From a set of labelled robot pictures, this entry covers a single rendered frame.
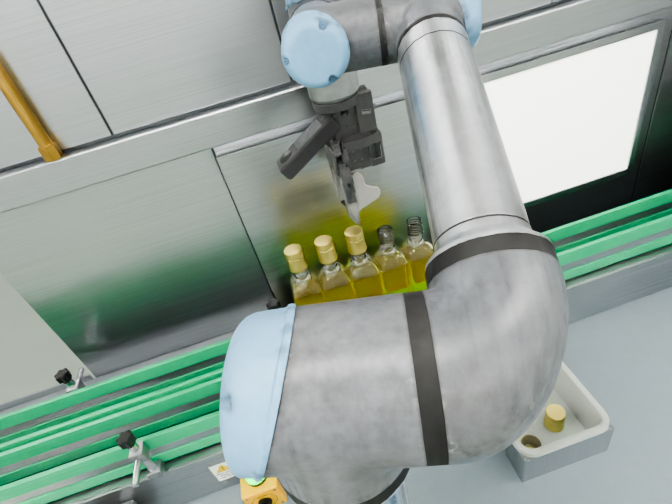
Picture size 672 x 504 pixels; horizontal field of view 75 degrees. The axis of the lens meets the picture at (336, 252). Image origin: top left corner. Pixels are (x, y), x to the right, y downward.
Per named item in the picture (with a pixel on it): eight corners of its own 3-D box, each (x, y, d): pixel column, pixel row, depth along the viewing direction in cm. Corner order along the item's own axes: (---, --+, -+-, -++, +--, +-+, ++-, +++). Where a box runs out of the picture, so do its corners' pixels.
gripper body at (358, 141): (387, 167, 70) (375, 92, 62) (336, 184, 69) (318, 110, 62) (371, 149, 76) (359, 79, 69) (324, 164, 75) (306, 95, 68)
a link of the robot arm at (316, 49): (376, 1, 44) (371, -16, 52) (267, 24, 45) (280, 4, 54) (385, 81, 48) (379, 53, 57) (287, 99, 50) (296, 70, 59)
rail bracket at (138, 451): (170, 462, 84) (135, 425, 75) (167, 501, 78) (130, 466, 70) (149, 469, 83) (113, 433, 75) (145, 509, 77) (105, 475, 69)
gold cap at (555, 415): (568, 429, 83) (570, 416, 81) (551, 435, 83) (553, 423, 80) (556, 413, 86) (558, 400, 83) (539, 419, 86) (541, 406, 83)
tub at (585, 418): (535, 357, 98) (538, 332, 93) (609, 449, 80) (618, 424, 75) (463, 383, 97) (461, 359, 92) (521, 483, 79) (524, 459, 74)
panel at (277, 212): (622, 167, 108) (655, 16, 87) (632, 172, 105) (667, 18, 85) (271, 284, 102) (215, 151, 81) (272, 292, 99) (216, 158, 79)
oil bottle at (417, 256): (432, 302, 100) (423, 228, 87) (443, 319, 96) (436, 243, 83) (409, 311, 100) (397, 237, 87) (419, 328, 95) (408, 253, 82)
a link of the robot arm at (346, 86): (309, 79, 59) (297, 66, 66) (317, 112, 62) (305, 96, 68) (361, 63, 60) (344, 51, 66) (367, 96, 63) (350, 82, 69)
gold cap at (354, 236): (363, 241, 84) (359, 222, 81) (369, 251, 81) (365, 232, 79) (345, 247, 84) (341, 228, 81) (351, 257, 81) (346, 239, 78)
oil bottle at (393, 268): (408, 310, 100) (396, 236, 87) (418, 328, 95) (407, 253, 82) (385, 318, 100) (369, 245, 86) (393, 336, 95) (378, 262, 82)
